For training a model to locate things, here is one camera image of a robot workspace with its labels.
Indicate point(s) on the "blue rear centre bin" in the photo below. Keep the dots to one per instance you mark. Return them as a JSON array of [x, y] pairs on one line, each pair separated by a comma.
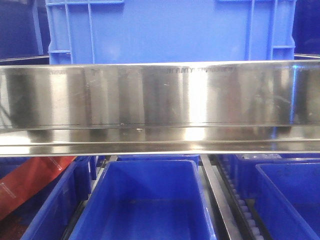
[[159, 158]]

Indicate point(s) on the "blue bin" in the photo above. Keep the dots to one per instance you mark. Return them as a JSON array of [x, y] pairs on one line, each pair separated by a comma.
[[46, 215], [242, 171], [288, 200], [159, 158], [146, 200]]

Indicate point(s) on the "blue rear right bin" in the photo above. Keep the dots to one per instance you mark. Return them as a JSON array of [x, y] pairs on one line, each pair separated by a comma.
[[242, 171]]

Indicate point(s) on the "blue left bin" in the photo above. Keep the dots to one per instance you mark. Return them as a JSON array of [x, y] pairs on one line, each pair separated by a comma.
[[46, 215]]

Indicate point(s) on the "light blue upper crate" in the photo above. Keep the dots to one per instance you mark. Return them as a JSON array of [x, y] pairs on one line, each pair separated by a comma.
[[159, 31]]

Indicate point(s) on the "metal roller track divider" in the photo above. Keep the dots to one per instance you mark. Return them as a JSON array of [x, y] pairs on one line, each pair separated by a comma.
[[233, 218]]

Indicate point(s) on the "red plastic bag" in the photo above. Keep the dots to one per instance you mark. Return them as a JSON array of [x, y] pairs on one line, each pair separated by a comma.
[[27, 180]]

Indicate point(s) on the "dark blue upper left crate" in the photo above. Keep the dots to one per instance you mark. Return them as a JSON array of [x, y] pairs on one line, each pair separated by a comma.
[[24, 29]]

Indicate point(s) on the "dark blue crate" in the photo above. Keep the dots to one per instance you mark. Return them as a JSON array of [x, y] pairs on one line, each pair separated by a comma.
[[306, 29], [24, 29]]

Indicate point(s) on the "dark blue upper right crate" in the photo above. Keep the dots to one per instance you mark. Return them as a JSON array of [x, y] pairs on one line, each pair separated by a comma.
[[306, 29]]

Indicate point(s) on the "stainless steel shelf rail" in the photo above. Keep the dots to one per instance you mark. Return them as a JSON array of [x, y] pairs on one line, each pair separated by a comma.
[[182, 107]]

